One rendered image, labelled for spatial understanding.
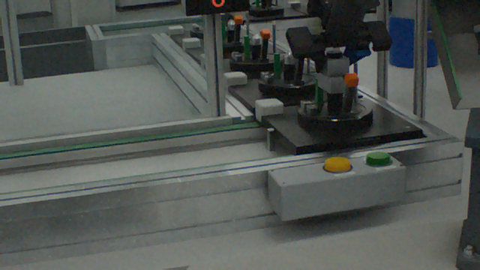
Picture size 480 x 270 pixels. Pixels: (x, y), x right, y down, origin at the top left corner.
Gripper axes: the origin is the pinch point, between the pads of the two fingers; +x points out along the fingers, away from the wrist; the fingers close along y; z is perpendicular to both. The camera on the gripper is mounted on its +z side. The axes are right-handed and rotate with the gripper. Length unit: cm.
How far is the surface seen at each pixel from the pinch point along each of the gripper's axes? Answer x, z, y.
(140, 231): 5.2, -26.4, 39.5
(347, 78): -3.9, -8.1, 0.9
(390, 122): 5.1, -12.2, -8.5
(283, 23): 81, 85, -30
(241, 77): 27.4, 19.8, 8.9
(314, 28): 83, 83, -41
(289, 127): 8.0, -8.5, 9.3
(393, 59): 63, 50, -52
